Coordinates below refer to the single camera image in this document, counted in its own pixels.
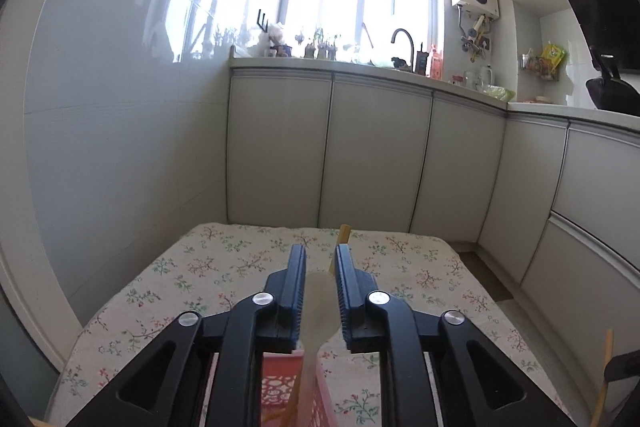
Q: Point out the floral tablecloth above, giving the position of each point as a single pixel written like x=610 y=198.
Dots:
x=213 y=267

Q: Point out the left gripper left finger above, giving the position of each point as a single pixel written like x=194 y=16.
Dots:
x=206 y=370

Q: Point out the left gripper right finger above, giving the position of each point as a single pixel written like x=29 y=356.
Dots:
x=435 y=369

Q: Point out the black frying pan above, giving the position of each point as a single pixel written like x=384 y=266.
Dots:
x=608 y=91

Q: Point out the red bottle on counter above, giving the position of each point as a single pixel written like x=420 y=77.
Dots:
x=436 y=63

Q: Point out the white lower cabinets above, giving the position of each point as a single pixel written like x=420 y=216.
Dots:
x=548 y=195

